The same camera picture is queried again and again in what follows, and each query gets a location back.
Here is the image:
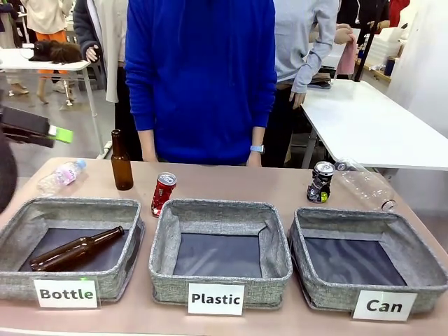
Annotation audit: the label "large white table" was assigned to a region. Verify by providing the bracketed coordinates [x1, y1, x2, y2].
[300, 79, 448, 173]

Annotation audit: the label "brown glass beer bottle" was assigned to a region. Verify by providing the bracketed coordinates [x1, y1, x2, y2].
[110, 129, 135, 192]
[29, 225, 126, 273]

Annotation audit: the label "person's left hand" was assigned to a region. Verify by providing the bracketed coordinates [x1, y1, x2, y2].
[246, 151, 264, 168]

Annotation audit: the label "small white folding table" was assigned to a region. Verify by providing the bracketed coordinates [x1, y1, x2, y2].
[0, 48, 113, 159]

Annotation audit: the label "crushed red soda can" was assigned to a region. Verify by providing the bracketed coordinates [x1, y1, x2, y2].
[150, 171, 178, 218]

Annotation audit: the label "red jacket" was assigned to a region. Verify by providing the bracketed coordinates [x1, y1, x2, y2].
[387, 0, 411, 28]

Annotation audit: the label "grey fabric basket marked Can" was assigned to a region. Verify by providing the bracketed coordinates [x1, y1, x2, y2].
[287, 206, 448, 315]

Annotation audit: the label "white Bottle label card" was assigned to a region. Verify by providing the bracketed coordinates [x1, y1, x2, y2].
[33, 279, 99, 310]

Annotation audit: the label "black furry item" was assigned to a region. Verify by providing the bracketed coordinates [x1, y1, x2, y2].
[29, 39, 84, 66]

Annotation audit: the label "grey fabric basket marked Plastic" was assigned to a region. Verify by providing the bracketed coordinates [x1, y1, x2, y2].
[148, 199, 293, 311]

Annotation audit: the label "white Can label card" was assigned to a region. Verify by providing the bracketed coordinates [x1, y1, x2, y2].
[351, 290, 419, 323]

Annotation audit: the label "small pink-label plastic bottle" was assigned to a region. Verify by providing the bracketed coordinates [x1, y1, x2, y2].
[36, 158, 88, 197]

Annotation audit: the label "person in blue sweater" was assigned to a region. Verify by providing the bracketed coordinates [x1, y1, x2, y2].
[124, 0, 279, 167]

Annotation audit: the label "folded grey cloth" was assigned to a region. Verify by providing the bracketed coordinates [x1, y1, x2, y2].
[307, 74, 333, 90]

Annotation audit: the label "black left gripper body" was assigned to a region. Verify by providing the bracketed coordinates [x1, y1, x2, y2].
[0, 106, 50, 138]

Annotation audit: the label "white Plastic label card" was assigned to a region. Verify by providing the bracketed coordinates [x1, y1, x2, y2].
[186, 283, 246, 317]

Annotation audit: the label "bystander in grey hoodie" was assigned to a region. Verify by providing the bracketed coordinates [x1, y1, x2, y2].
[274, 0, 341, 110]

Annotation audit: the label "grey fabric basket marked Bottle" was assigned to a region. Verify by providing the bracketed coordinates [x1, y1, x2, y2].
[0, 197, 146, 304]

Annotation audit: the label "crushed black soda can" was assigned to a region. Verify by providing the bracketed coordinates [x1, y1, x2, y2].
[306, 160, 337, 204]

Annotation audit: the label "pink cloth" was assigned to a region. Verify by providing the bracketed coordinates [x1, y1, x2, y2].
[335, 34, 358, 75]

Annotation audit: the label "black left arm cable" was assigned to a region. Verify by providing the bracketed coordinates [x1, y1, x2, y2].
[0, 132, 18, 215]

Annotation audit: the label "bystander in cream cardigan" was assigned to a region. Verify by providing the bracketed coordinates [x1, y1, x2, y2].
[73, 0, 131, 104]

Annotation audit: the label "black stand pole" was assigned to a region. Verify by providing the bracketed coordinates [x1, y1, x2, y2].
[352, 19, 372, 83]

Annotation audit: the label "person's right forearm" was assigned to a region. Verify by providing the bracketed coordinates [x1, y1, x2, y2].
[137, 129, 158, 160]

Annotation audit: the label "bystander in orange trousers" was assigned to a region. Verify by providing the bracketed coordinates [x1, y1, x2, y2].
[20, 0, 75, 106]

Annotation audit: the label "large clear plastic bottle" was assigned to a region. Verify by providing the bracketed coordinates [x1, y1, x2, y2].
[333, 157, 398, 213]

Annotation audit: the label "person's left forearm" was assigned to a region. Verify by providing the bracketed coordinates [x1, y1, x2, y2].
[249, 126, 267, 148]

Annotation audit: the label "stacked white boxes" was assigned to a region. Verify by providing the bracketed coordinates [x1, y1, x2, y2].
[370, 27, 404, 61]

